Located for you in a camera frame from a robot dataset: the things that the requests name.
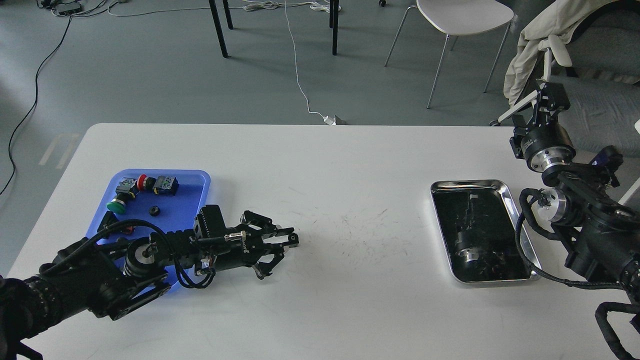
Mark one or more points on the steel metal tray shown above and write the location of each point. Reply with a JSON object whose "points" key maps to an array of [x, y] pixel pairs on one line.
{"points": [[477, 221]]}

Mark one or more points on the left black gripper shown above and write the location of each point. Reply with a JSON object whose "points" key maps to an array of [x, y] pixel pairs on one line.
{"points": [[226, 248]]}

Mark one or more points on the black selector switch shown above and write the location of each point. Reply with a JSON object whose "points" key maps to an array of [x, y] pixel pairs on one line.
{"points": [[109, 219]]}

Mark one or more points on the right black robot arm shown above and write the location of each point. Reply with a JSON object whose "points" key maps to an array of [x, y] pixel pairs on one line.
{"points": [[600, 235]]}

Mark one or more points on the red emergency stop button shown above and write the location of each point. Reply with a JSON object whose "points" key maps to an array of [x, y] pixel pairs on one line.
{"points": [[145, 183]]}

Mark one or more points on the white power adapter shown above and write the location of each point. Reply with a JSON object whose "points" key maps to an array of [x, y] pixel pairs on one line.
{"points": [[333, 120]]}

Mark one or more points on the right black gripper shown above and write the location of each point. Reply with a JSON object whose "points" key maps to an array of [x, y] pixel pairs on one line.
{"points": [[547, 144]]}

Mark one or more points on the small black gear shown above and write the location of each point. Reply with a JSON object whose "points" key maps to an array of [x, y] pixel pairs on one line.
{"points": [[154, 211]]}

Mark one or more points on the green push button switch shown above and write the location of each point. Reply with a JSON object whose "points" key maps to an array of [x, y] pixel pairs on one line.
{"points": [[125, 191]]}

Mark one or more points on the beige jacket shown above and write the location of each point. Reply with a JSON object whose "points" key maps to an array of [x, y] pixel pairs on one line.
{"points": [[560, 18]]}

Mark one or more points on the blue plastic tray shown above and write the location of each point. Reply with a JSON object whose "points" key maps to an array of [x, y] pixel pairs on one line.
{"points": [[177, 212]]}

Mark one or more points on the white chair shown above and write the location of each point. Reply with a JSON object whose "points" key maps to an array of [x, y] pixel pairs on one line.
{"points": [[456, 18]]}

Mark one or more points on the black switch contact block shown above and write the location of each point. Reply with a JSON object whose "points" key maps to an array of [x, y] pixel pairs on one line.
{"points": [[165, 185]]}

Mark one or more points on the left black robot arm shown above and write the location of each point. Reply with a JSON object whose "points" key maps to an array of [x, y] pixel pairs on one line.
{"points": [[125, 266]]}

